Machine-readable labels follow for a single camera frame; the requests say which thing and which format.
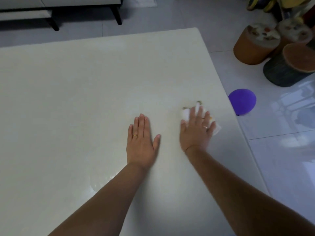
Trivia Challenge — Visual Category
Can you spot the person's left hand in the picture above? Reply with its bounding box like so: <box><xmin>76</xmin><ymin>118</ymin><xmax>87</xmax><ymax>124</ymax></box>
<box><xmin>126</xmin><ymin>114</ymin><xmax>161</xmax><ymax>170</ymax></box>

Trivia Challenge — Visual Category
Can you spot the person's right hand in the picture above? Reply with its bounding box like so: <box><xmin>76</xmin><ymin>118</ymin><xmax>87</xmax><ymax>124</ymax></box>
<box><xmin>180</xmin><ymin>106</ymin><xmax>217</xmax><ymax>155</ymax></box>

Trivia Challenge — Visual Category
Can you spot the white patterned cleaning cloth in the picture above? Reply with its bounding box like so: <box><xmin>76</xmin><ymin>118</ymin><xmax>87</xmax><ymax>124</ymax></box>
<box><xmin>182</xmin><ymin>101</ymin><xmax>222</xmax><ymax>137</ymax></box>

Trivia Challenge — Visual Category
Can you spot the person's right forearm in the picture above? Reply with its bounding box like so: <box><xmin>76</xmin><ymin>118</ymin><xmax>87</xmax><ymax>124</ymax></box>
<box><xmin>185</xmin><ymin>145</ymin><xmax>315</xmax><ymax>236</ymax></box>

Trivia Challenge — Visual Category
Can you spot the person's left forearm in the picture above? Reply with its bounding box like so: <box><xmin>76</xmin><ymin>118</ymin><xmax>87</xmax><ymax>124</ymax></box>
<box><xmin>48</xmin><ymin>162</ymin><xmax>151</xmax><ymax>236</ymax></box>

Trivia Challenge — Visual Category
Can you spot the purple balloon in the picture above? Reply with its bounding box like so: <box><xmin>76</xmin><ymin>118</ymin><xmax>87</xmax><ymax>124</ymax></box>
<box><xmin>228</xmin><ymin>88</ymin><xmax>257</xmax><ymax>116</ymax></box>

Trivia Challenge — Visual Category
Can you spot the orange stool with patterned top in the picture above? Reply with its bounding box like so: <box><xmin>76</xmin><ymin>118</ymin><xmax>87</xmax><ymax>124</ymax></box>
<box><xmin>272</xmin><ymin>18</ymin><xmax>314</xmax><ymax>57</ymax></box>
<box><xmin>233</xmin><ymin>22</ymin><xmax>281</xmax><ymax>66</ymax></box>

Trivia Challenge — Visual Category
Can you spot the dark grey stool orange top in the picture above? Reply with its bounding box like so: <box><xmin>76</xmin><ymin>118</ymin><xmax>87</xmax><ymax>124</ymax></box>
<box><xmin>263</xmin><ymin>43</ymin><xmax>315</xmax><ymax>88</ymax></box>

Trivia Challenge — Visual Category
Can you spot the yellow and black round toy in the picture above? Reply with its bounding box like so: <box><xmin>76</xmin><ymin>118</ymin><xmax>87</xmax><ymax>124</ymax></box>
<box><xmin>247</xmin><ymin>0</ymin><xmax>276</xmax><ymax>13</ymax></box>

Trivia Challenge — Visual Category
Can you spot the white sofa with black legs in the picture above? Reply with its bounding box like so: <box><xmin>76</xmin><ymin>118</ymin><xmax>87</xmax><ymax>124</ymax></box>
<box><xmin>0</xmin><ymin>0</ymin><xmax>124</xmax><ymax>32</ymax></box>

